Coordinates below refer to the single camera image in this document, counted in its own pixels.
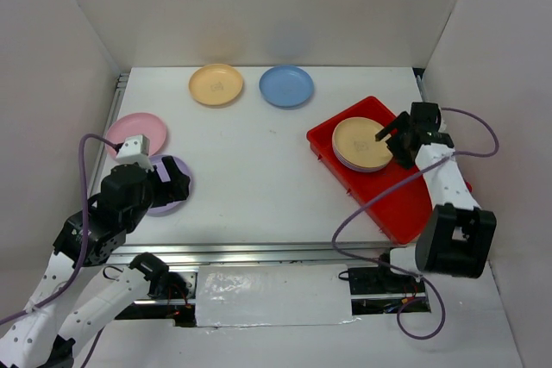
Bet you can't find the pink plastic plate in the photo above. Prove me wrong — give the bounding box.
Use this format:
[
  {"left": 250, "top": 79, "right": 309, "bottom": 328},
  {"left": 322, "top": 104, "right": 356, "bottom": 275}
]
[{"left": 105, "top": 112, "right": 167, "bottom": 155}]

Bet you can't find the red plastic bin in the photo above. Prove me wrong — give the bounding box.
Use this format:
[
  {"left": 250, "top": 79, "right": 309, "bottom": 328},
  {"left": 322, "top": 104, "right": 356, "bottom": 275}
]
[{"left": 306, "top": 97, "right": 432, "bottom": 245}]

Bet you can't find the aluminium table frame rail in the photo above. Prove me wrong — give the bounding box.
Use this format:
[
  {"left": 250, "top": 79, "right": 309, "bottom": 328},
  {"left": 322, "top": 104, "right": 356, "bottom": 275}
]
[{"left": 98, "top": 241, "right": 428, "bottom": 266}]

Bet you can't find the yellow plastic plate rear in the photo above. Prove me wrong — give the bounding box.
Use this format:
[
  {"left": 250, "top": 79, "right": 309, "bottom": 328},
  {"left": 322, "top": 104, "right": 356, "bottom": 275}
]
[{"left": 188, "top": 64, "right": 244, "bottom": 107}]

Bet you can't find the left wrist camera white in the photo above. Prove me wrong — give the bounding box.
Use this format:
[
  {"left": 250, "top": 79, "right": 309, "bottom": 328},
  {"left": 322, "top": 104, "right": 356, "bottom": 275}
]
[{"left": 116, "top": 134, "right": 153, "bottom": 170}]

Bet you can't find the yellow plastic plate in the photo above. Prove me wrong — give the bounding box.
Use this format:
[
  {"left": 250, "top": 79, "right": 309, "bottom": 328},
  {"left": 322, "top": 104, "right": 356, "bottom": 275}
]
[
  {"left": 188, "top": 64, "right": 244, "bottom": 107},
  {"left": 331, "top": 117, "right": 392, "bottom": 167}
]

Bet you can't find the purple plastic plate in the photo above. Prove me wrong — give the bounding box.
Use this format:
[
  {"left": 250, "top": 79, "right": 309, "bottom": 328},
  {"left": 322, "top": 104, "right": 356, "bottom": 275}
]
[
  {"left": 337, "top": 158, "right": 387, "bottom": 173},
  {"left": 147, "top": 154, "right": 193, "bottom": 217}
]

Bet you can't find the blue plastic plate rear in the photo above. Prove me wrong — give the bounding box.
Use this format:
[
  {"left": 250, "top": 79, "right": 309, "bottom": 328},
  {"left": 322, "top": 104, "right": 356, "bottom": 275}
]
[{"left": 259, "top": 65, "right": 315, "bottom": 109}]

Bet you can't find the yellow plastic plate front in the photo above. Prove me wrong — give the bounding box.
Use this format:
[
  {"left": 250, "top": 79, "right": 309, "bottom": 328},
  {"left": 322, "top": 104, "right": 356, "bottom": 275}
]
[{"left": 331, "top": 117, "right": 392, "bottom": 167}]

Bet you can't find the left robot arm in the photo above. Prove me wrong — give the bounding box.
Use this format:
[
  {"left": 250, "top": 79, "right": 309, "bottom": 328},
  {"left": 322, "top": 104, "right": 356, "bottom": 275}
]
[{"left": 1, "top": 156, "right": 190, "bottom": 367}]

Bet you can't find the white foam board cover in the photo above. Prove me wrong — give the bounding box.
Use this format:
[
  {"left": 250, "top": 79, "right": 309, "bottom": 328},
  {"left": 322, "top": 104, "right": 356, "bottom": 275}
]
[{"left": 195, "top": 265, "right": 354, "bottom": 327}]

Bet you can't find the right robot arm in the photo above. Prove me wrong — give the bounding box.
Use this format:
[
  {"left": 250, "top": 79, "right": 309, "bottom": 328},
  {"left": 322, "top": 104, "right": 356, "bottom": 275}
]
[{"left": 375, "top": 102, "right": 499, "bottom": 278}]

